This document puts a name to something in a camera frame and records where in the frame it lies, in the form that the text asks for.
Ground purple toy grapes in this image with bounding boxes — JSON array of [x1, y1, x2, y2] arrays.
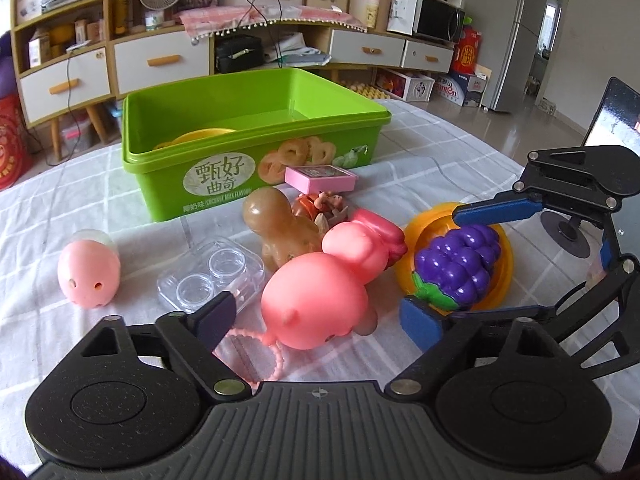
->
[[412, 224, 501, 312]]

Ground orange yellow toy plate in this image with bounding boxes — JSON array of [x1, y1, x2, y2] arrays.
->
[[394, 203, 514, 313]]

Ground large pink pig toy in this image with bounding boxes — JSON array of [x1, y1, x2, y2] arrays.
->
[[214, 207, 409, 382]]

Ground pink egg shaped toy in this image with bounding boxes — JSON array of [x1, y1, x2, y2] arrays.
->
[[58, 229, 120, 309]]

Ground brown rubber figure toy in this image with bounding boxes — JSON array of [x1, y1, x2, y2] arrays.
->
[[242, 188, 321, 272]]

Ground small orange figurine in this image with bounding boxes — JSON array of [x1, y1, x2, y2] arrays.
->
[[292, 192, 349, 236]]

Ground open laptop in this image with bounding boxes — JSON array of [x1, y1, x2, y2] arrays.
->
[[582, 76, 640, 155]]

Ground white checked tablecloth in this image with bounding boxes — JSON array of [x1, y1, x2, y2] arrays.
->
[[0, 97, 640, 476]]

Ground red gift box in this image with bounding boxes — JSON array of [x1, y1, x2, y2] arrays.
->
[[450, 16, 483, 75]]

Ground grey refrigerator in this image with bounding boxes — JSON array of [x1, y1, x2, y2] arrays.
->
[[464, 0, 547, 113]]

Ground egg tray on floor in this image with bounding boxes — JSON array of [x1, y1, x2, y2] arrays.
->
[[344, 81, 392, 100]]

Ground green plastic storage box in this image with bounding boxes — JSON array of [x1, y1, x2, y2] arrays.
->
[[122, 68, 392, 221]]

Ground pink card box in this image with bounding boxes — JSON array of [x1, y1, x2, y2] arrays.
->
[[284, 165, 358, 195]]

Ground red printed bucket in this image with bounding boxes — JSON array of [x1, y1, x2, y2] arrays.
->
[[0, 93, 32, 191]]

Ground black bag on shelf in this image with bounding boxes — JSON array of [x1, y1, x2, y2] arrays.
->
[[214, 35, 265, 74]]

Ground wooden sideboard with drawers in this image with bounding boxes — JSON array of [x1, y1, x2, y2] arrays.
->
[[10, 0, 454, 156]]

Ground purple plush toy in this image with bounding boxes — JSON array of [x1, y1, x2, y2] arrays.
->
[[0, 32, 17, 99]]

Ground pink cloth on sideboard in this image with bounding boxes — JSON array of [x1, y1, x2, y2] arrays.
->
[[177, 4, 367, 39]]

